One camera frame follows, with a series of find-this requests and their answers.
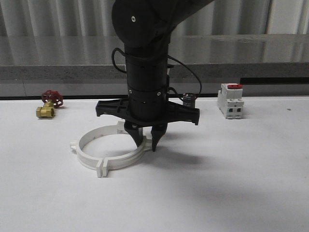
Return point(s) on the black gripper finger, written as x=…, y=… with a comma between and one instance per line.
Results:
x=135, y=131
x=157, y=132

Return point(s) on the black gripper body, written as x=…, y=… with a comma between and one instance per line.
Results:
x=146, y=109

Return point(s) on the white half pipe clamp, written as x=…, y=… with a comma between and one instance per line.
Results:
x=82, y=149
x=122, y=161

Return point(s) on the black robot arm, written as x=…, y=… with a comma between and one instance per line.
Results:
x=145, y=27

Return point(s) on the black cylindrical capacitor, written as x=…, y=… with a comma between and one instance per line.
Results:
x=189, y=100

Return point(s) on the brass valve red handwheel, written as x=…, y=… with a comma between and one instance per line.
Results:
x=51, y=99

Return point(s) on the grey stone counter ledge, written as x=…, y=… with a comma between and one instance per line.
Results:
x=266, y=65

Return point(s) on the white circuit breaker red switch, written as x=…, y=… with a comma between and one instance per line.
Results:
x=230, y=100

